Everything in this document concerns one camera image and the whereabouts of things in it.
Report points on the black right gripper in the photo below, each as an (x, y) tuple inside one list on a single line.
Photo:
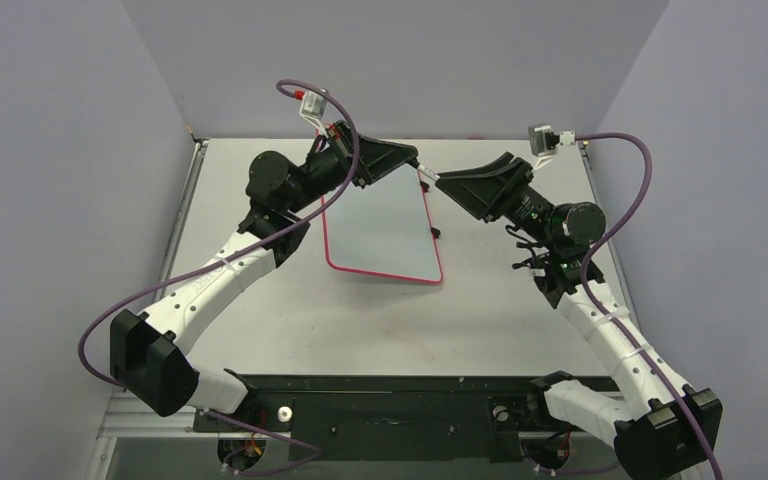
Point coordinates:
[(513, 191)]

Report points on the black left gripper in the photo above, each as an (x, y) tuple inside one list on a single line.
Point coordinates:
[(377, 159)]

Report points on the black whiteboard marker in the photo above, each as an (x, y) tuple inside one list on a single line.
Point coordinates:
[(429, 174)]

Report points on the red framed whiteboard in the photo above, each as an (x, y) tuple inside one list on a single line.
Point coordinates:
[(384, 230)]

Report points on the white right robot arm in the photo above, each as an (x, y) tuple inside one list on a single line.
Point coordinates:
[(661, 427)]

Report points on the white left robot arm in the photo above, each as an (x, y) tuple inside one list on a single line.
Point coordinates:
[(149, 349)]

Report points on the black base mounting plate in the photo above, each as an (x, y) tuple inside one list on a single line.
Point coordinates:
[(493, 433)]

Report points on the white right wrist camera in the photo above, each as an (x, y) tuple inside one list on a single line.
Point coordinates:
[(545, 142)]

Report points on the aluminium frame rail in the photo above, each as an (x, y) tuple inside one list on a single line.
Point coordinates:
[(139, 420)]

